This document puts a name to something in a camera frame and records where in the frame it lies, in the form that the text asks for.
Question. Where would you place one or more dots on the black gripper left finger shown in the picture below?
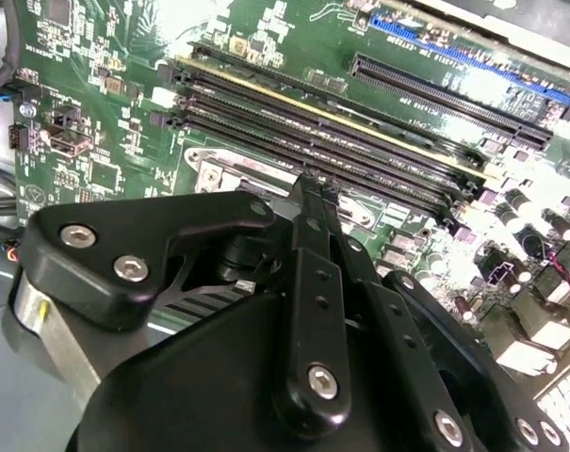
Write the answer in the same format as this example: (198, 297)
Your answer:
(101, 282)

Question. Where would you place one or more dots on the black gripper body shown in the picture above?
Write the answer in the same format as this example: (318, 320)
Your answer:
(195, 400)

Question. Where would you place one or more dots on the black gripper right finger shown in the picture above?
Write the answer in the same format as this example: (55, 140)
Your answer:
(393, 329)

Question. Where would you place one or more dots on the metal socket cover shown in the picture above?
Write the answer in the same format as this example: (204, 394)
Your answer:
(237, 175)

